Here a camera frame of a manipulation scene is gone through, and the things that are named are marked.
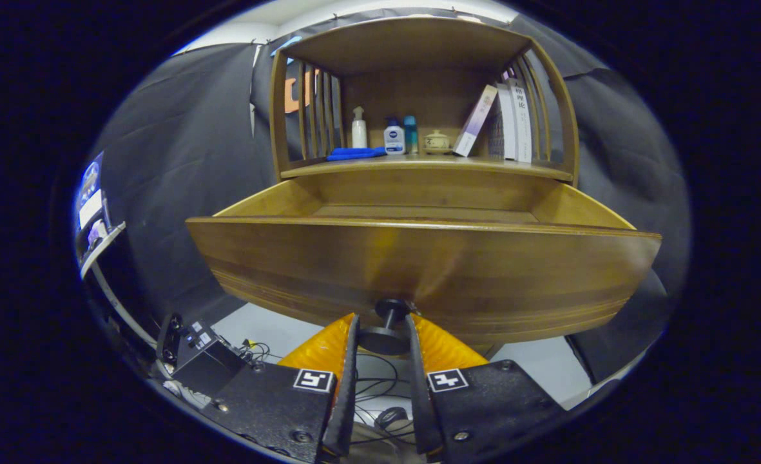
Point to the white stand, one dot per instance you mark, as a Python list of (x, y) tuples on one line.
[(106, 241)]

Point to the teal bottle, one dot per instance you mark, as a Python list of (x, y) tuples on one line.
[(411, 135)]

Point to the blue folded cloth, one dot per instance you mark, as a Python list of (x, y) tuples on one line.
[(354, 153)]

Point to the white bottle with blue cap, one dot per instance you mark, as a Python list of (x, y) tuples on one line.
[(394, 138)]

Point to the wooden cabinet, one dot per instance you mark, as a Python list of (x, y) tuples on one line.
[(419, 96)]

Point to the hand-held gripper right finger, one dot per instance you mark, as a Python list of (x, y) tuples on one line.
[(417, 399)]

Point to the wooden countertop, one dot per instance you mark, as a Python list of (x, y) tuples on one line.
[(432, 165)]

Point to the patterned book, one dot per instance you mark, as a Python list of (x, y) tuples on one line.
[(495, 138)]

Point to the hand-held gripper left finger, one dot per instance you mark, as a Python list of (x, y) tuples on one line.
[(348, 399)]

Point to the beige lidded teacup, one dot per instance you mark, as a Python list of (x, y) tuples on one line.
[(437, 142)]

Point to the black box device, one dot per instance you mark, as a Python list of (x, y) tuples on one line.
[(206, 364)]

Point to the purple book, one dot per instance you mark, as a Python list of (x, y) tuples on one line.
[(475, 122)]

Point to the white pump bottle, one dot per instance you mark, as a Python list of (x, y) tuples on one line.
[(359, 132)]

